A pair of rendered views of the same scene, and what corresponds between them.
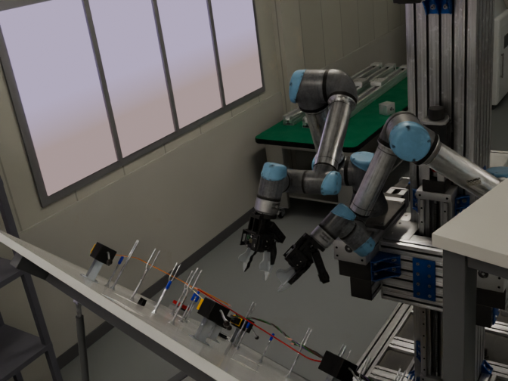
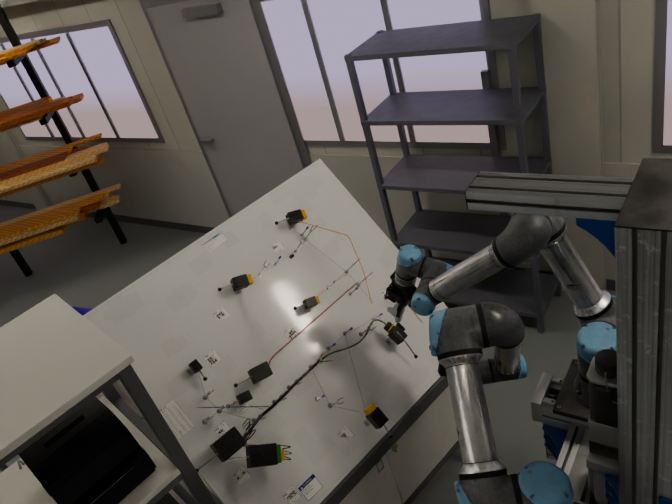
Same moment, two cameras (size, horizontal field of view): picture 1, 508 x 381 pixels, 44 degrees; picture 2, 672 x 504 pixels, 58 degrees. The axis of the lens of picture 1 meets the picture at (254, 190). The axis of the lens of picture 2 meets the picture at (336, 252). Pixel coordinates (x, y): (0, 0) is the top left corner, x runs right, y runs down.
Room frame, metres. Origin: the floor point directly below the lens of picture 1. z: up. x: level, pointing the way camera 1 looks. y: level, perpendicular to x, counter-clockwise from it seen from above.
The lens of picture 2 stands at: (1.74, -1.72, 2.69)
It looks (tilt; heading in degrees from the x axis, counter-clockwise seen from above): 32 degrees down; 96
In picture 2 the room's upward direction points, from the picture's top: 18 degrees counter-clockwise
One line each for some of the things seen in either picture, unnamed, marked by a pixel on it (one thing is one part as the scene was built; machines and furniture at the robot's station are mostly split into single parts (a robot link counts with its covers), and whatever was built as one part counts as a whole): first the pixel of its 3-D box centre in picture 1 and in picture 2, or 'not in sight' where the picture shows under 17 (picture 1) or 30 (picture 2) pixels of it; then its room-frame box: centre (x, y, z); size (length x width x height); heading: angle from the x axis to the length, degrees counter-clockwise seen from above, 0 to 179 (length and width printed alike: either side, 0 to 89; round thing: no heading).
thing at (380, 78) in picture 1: (366, 131); not in sight; (5.32, -1.07, 0.42); 2.29 x 0.90 x 0.83; 144
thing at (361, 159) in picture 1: (364, 171); (599, 350); (2.24, -0.44, 1.33); 0.13 x 0.12 x 0.14; 63
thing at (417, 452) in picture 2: not in sight; (434, 428); (1.72, 0.03, 0.60); 0.55 x 0.03 x 0.39; 41
